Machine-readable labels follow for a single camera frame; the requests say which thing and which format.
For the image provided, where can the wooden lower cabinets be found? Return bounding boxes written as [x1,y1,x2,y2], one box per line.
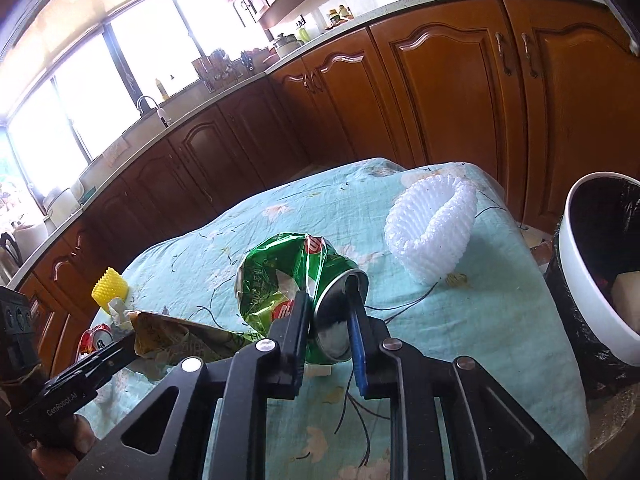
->
[15,0,640,376]

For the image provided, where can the teal floral tablecloth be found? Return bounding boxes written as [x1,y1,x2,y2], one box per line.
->
[75,157,591,480]

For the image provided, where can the white bin with black liner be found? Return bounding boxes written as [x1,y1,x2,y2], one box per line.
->
[544,172,640,401]

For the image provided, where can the yellow-green snack bag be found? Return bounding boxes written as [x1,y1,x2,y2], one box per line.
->
[112,310,266,367]

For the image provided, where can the steel kettle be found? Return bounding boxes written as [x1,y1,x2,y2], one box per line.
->
[0,232,25,286]

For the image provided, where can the kitchen window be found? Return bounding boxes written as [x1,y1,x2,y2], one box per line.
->
[0,0,271,201]

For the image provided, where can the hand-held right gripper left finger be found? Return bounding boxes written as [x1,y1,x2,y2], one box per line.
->
[67,290,313,480]

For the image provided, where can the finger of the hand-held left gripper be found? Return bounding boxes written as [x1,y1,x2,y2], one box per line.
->
[49,332,140,387]

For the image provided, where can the person's left hand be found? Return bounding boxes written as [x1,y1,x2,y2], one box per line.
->
[30,412,97,480]

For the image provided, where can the chrome faucet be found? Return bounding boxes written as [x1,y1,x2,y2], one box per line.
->
[136,95,170,128]

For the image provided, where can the crumpled white tissue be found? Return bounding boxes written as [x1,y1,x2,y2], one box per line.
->
[106,297,135,332]

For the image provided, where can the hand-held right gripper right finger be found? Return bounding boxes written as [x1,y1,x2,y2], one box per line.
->
[345,285,587,480]

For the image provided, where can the white pot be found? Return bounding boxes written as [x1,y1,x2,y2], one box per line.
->
[44,187,81,226]

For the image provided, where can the light stone countertop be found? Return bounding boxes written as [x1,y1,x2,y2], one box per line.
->
[7,0,608,291]

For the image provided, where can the white foam fruit net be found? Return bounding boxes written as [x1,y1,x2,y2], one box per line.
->
[384,175,479,284]

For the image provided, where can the yellow foam fruit net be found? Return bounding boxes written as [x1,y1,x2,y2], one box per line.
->
[91,268,130,311]

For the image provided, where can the utensil rack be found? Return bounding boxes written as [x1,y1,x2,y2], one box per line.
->
[192,49,233,92]

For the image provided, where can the crushed green can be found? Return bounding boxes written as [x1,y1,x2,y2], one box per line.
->
[234,232,371,365]

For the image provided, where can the crushed red can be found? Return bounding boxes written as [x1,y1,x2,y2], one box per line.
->
[80,324,114,357]

